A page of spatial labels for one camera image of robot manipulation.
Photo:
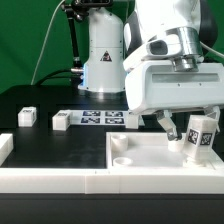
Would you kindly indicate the white square tabletop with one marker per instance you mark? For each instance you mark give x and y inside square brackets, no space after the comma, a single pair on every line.
[153,150]

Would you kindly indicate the white U-shaped obstacle fence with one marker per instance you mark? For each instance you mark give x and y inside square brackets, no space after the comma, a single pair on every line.
[107,180]

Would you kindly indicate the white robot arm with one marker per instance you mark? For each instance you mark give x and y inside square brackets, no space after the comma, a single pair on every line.
[191,20]

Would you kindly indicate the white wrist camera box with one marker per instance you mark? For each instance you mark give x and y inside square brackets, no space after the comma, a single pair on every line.
[158,49]

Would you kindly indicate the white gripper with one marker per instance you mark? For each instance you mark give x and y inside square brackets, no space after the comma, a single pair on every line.
[155,86]

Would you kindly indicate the printed marker sheet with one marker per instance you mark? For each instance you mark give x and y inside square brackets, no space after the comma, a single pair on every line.
[98,117]

